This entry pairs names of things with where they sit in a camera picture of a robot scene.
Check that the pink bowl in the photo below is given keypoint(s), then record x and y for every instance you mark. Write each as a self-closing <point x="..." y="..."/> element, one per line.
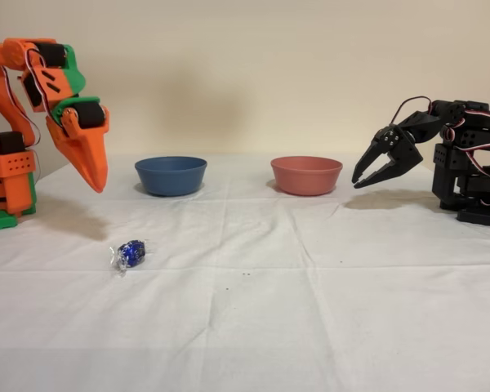
<point x="306" y="177"/>

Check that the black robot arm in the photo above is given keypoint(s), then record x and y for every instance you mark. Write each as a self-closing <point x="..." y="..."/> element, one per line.
<point x="465" y="163"/>

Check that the blue bowl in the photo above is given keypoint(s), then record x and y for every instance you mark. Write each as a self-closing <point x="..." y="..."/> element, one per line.
<point x="170" y="177"/>

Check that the blue candy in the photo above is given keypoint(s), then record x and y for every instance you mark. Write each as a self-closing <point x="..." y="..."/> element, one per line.
<point x="131" y="253"/>

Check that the green gripper, black servo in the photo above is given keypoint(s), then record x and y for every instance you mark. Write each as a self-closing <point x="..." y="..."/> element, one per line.
<point x="86" y="140"/>

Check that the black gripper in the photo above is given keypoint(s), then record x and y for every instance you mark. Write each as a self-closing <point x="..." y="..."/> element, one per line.
<point x="408" y="152"/>

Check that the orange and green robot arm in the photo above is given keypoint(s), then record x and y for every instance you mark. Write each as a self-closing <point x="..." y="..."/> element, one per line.
<point x="8" y="106"/>

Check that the white tablecloth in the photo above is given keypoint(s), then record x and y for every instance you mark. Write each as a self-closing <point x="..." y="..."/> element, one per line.
<point x="245" y="310"/>

